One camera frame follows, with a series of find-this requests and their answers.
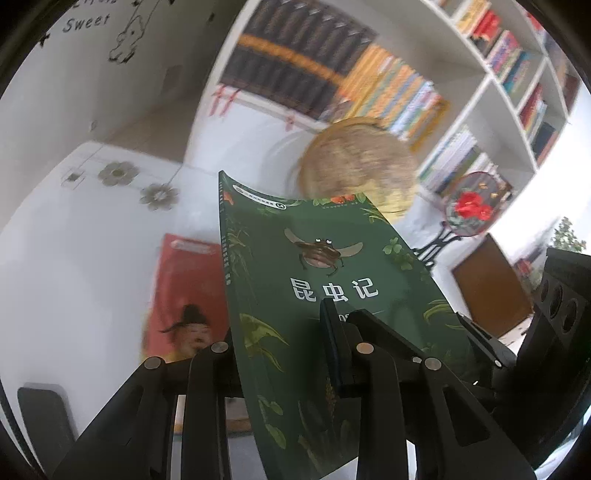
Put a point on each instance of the white bookshelf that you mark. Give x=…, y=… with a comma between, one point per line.
x=443, y=76

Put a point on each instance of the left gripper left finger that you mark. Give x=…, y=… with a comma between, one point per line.
x=131, y=437

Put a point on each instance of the red poetry book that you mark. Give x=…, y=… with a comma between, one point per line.
x=188, y=311

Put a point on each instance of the row of dark hardcover books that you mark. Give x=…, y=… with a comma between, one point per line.
x=297, y=54

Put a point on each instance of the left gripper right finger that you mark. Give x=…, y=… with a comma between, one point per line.
x=409, y=398

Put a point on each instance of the row of yellow orange books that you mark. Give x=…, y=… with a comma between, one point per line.
x=386, y=88

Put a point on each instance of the brown wooden cabinet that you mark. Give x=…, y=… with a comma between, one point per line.
x=491, y=289

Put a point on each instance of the black chair back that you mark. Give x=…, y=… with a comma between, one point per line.
x=48, y=422

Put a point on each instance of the yellow desk globe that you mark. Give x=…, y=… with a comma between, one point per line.
x=359, y=156

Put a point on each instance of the dark green insect book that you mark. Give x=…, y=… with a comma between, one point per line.
x=287, y=262

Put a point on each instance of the green potted plant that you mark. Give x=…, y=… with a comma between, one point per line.
x=564, y=237

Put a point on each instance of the upper shelf colourful books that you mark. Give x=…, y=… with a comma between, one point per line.
x=529, y=65

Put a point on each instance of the round embroidered fan on stand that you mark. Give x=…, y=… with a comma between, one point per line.
x=470, y=209

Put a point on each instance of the row of white blue books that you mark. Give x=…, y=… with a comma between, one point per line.
x=461, y=155

